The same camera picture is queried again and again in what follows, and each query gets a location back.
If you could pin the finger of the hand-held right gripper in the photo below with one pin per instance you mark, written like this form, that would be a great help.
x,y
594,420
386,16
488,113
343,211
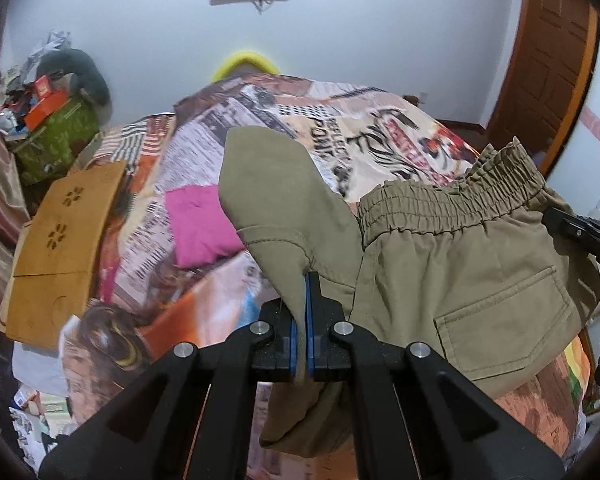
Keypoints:
x,y
577,227

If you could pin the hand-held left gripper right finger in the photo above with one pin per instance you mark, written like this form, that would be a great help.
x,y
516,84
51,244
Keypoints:
x,y
311,330

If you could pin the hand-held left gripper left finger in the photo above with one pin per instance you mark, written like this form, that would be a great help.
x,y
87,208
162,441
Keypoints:
x,y
293,342

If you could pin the olive green pants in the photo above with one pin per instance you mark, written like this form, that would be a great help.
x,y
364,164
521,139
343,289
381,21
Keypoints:
x,y
430,270

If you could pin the orange yellow plush blanket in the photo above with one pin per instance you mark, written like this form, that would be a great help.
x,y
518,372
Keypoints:
x,y
580,370

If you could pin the pink cloth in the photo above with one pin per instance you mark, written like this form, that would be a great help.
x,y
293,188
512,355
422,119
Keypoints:
x,y
202,225

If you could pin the brown wooden door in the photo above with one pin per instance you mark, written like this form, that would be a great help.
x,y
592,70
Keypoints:
x,y
545,70

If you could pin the printed newspaper-pattern blanket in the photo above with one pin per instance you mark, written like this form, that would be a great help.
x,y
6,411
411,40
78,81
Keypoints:
x,y
290,130

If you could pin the wooden board with flower cutouts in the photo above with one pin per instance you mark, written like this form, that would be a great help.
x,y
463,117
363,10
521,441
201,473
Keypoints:
x,y
60,255

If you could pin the pile of papers and clothes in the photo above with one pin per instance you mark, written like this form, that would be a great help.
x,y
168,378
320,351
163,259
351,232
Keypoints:
x,y
40,410

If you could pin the green patterned storage box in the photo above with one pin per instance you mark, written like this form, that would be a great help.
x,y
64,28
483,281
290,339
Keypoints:
x,y
55,142

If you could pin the grey plush pillow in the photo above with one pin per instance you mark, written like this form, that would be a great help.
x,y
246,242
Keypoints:
x,y
87,77

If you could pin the orange cardboard box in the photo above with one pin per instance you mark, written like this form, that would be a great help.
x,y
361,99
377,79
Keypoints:
x,y
45,107

